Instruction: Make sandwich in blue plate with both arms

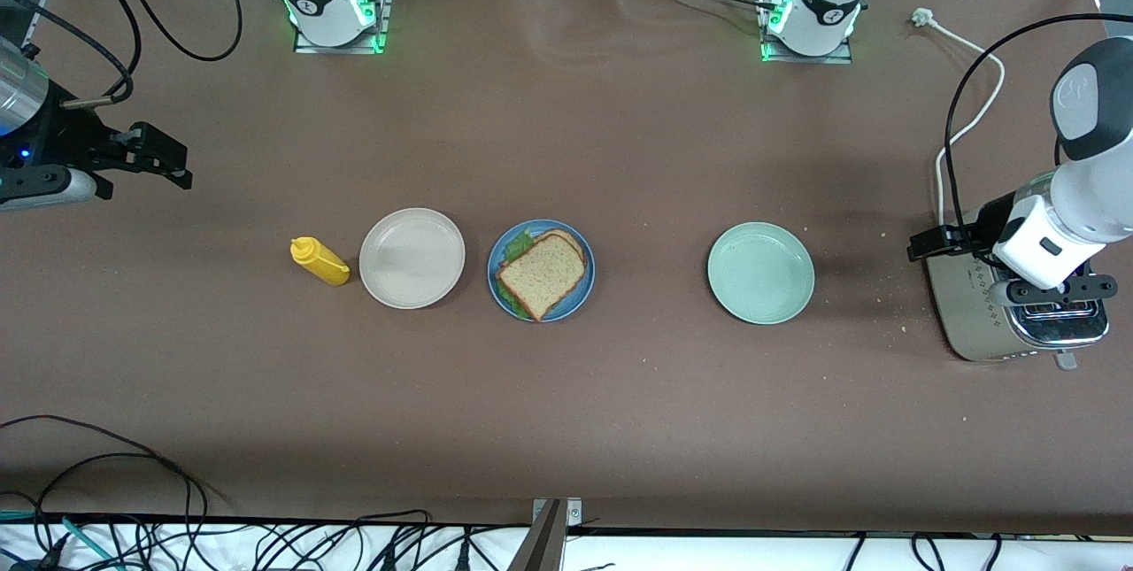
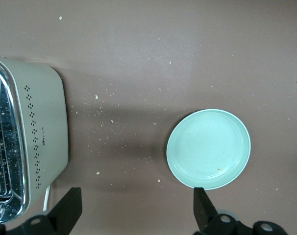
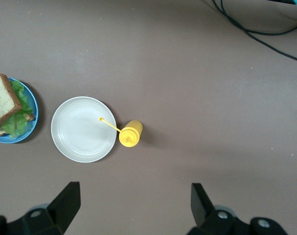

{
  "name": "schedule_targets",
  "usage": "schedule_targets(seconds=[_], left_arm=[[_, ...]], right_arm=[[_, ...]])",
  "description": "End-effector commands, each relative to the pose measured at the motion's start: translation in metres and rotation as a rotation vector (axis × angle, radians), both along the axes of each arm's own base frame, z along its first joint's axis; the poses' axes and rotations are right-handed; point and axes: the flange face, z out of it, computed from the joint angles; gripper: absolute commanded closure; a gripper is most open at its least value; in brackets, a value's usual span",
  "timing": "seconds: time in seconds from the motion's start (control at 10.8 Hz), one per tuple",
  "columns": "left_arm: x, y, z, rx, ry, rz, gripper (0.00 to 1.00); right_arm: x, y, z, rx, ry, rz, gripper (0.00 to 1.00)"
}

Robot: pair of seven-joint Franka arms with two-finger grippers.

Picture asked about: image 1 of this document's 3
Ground pale green round plate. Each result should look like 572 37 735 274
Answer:
706 221 816 325

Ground white toaster power cable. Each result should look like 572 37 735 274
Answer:
912 8 1007 231

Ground beige round plate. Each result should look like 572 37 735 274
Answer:
358 207 466 310

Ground brown bread slice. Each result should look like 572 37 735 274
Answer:
496 233 587 322
553 228 589 264

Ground blue round plate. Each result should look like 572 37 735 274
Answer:
487 219 596 323

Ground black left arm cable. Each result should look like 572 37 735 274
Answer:
944 13 1133 240

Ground green lettuce leaf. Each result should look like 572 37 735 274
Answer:
494 228 536 317

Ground right gripper black side bracket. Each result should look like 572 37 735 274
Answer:
108 121 194 191

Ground slanted aluminium frame profile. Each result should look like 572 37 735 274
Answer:
19 0 50 58

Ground silver beige toaster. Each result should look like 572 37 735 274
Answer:
924 208 1110 372

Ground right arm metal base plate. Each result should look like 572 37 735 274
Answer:
294 0 391 55

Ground teal cable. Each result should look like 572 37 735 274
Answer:
0 509 120 571

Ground dark slanted metal bar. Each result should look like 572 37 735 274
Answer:
506 500 567 571

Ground yellow mustard squeeze bottle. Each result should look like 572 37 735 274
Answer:
290 236 351 287

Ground black looping floor cable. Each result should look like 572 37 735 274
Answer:
0 414 210 571

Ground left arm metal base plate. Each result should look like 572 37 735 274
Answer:
759 0 854 66

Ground small grey metal bracket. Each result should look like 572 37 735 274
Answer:
531 497 583 528

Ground white lower board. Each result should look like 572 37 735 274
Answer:
0 518 1133 571

